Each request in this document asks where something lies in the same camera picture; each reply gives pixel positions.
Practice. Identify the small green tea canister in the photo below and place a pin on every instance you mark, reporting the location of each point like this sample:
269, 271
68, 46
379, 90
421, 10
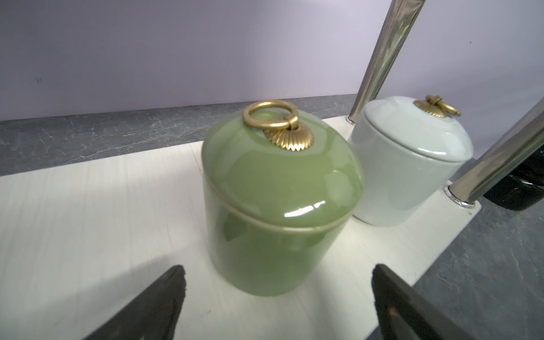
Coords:
279, 186

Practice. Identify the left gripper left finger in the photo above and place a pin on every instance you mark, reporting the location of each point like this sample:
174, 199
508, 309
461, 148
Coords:
153, 314

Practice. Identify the potted plant with pink flower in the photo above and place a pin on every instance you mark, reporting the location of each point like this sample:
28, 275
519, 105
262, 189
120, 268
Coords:
521, 188

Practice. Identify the white two-tier shelf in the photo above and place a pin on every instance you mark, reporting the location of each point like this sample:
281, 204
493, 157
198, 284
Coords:
103, 108

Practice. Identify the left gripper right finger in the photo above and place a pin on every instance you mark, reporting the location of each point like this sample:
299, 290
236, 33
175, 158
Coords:
404, 314

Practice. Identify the small white tea canister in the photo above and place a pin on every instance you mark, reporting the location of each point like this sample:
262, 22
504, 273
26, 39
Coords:
408, 148

